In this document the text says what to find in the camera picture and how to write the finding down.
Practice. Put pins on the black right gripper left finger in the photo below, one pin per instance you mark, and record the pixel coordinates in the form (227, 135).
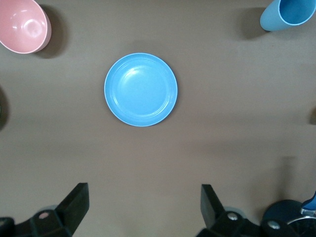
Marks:
(71, 205)

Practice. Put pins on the brown table cover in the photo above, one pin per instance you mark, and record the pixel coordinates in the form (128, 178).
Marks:
(158, 153)

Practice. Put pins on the pink bowl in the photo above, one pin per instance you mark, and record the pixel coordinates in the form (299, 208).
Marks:
(23, 27)

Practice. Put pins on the blue plate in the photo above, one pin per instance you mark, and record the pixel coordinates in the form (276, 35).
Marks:
(140, 90)

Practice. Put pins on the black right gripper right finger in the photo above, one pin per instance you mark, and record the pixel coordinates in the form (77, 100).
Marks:
(212, 209)

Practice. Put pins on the blue cup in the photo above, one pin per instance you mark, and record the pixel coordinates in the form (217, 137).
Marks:
(274, 19)

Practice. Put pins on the glass lid with blue knob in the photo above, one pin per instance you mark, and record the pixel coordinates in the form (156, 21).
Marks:
(304, 227)

